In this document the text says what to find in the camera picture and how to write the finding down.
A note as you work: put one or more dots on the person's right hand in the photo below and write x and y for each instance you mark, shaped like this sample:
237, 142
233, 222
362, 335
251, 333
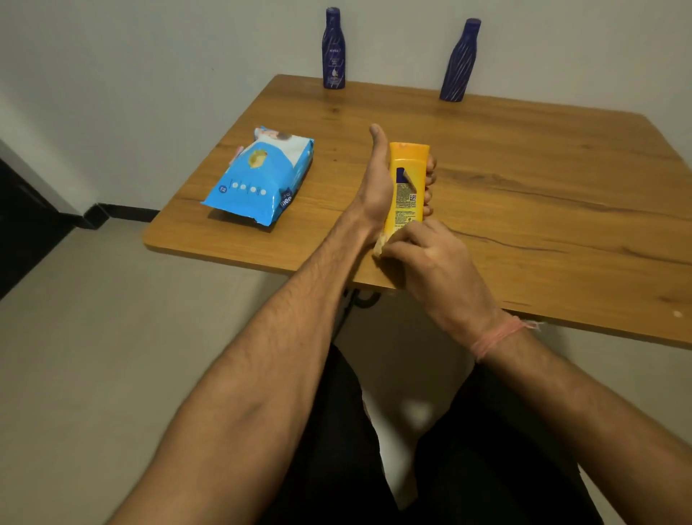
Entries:
449, 281

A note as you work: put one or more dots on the person's left hand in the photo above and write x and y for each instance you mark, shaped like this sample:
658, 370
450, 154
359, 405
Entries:
375, 189

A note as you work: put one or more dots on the yellow bottle orange cap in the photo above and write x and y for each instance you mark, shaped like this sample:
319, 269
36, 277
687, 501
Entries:
408, 189

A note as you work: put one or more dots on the white wet wipe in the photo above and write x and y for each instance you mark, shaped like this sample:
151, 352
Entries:
379, 249

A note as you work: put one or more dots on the blue wet wipes pack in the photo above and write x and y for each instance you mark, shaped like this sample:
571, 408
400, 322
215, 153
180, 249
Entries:
259, 184

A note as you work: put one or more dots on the dark blue bottle white print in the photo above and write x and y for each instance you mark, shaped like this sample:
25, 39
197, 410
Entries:
333, 54

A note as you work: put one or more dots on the dark blue striped bottle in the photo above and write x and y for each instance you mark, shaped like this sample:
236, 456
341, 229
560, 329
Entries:
459, 65

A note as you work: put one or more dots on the person's right forearm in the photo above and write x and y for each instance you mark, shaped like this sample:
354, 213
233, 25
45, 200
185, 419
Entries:
605, 427

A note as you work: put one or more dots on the person's left forearm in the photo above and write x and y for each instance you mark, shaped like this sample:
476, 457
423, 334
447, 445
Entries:
248, 389

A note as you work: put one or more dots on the pink thread wristband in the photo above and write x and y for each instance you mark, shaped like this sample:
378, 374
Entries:
494, 335

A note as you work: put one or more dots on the wooden table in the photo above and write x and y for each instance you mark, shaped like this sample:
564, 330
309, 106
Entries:
567, 178

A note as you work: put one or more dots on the black baseboard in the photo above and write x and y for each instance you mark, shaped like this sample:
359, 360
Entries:
130, 212

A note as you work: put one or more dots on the black door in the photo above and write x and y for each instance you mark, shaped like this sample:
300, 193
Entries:
24, 232

